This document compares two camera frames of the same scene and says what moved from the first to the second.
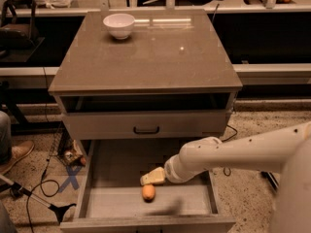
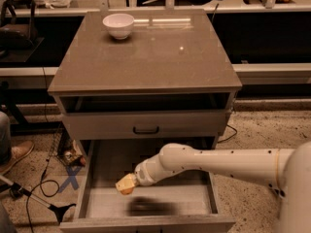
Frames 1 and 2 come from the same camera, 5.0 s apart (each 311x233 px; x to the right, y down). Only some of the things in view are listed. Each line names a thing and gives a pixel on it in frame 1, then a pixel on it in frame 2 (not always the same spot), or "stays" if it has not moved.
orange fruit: (149, 192) → (127, 191)
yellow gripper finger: (156, 176) → (126, 183)
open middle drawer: (111, 201) stays
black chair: (19, 39) stays
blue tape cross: (72, 178) stays
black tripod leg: (18, 190) stays
